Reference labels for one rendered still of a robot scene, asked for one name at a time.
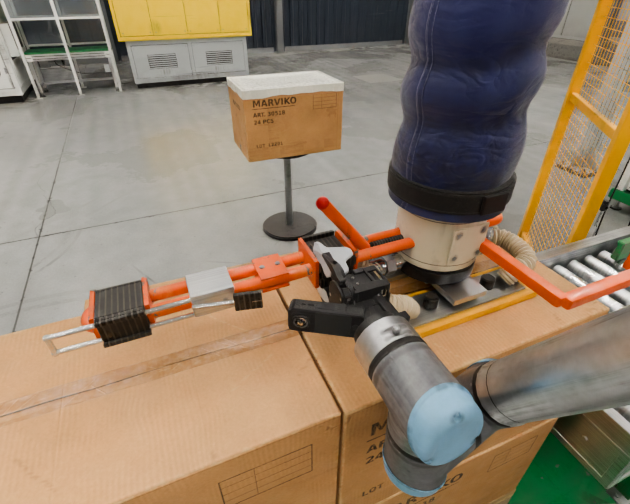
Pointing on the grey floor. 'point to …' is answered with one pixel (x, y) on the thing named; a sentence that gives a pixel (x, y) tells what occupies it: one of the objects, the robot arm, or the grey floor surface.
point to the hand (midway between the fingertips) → (314, 262)
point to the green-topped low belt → (64, 61)
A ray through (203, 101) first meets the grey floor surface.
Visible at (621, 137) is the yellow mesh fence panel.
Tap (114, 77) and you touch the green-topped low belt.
